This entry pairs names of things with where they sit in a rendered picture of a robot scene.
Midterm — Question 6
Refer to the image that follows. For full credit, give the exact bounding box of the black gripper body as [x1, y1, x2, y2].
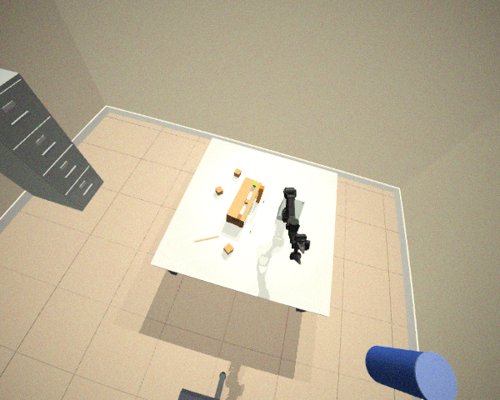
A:
[290, 233, 308, 261]

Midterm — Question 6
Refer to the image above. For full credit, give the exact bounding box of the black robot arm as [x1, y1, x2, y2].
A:
[282, 187, 311, 252]

